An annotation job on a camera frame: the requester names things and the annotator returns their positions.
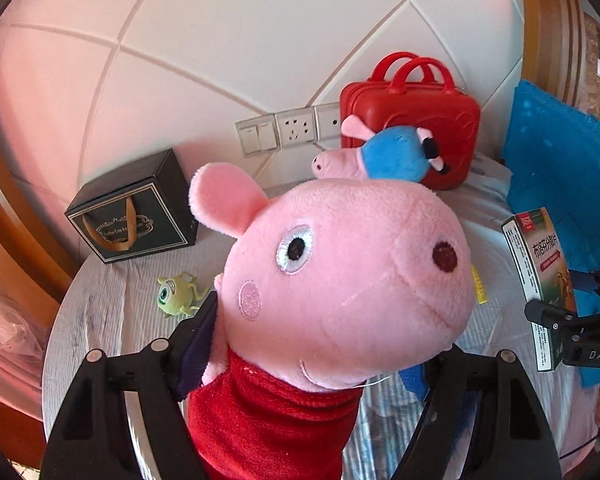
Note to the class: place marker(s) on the rolled patterned carpet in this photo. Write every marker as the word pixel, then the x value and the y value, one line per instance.
pixel 588 100

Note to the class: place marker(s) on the red toy suitcase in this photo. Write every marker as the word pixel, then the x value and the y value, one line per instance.
pixel 405 89

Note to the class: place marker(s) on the green white medicine box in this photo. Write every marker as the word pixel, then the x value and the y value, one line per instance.
pixel 540 262

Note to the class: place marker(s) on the black gift box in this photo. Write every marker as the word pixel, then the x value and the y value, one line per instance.
pixel 135 210

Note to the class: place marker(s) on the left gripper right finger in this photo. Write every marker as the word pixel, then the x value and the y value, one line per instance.
pixel 511 437

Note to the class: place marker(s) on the small green monster toy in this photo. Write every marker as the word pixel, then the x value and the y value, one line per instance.
pixel 180 295

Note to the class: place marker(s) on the blue plastic storage crate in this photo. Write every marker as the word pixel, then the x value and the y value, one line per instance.
pixel 553 153

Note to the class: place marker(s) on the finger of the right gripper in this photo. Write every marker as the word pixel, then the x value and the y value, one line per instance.
pixel 583 281
pixel 553 318

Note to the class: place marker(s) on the blue dressed pig plush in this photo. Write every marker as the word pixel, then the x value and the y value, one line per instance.
pixel 399 152

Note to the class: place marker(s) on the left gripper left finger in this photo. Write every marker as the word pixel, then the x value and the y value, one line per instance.
pixel 91 439

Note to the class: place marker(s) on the red dressed pink pig plush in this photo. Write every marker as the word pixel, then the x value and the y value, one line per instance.
pixel 326 286

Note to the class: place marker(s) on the yellow plastic hanger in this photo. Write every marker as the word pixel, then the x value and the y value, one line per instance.
pixel 480 290

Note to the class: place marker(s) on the wall socket panel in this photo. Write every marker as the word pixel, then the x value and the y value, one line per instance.
pixel 317 125

